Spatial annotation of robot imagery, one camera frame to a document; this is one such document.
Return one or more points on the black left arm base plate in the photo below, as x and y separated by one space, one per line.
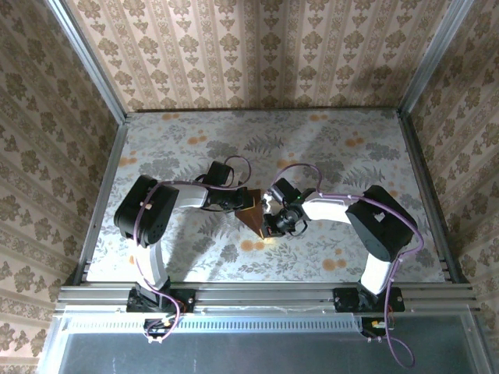
183 300

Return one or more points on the aluminium corner post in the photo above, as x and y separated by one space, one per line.
91 66
432 58

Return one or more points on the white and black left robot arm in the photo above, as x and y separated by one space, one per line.
144 210

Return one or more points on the grey metal panel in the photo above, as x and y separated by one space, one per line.
253 354

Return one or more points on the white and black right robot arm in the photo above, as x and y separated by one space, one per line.
378 222

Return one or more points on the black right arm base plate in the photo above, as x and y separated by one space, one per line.
345 300

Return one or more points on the aluminium table side rail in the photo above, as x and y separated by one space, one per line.
432 187
102 202

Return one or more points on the aluminium frame rail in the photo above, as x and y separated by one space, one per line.
265 296

